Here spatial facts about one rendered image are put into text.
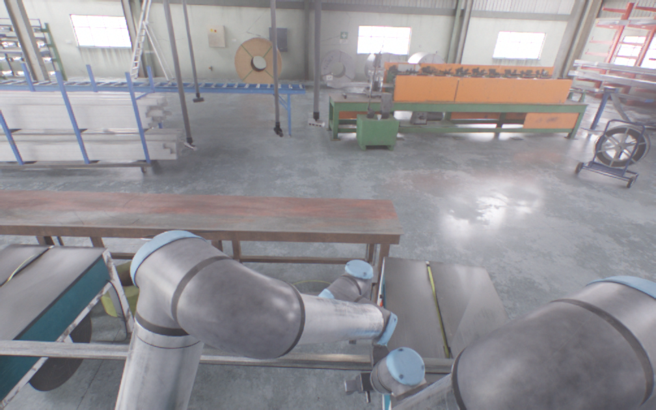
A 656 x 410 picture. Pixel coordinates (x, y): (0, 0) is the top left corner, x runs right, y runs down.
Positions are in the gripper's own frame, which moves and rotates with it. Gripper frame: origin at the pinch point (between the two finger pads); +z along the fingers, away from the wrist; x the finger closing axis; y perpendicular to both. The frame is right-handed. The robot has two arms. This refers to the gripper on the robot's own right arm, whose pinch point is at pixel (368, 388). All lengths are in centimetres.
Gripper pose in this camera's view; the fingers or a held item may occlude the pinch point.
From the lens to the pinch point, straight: 124.7
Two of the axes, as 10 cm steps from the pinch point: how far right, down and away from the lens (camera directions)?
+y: 1.0, 7.9, -6.1
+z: -2.0, 6.1, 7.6
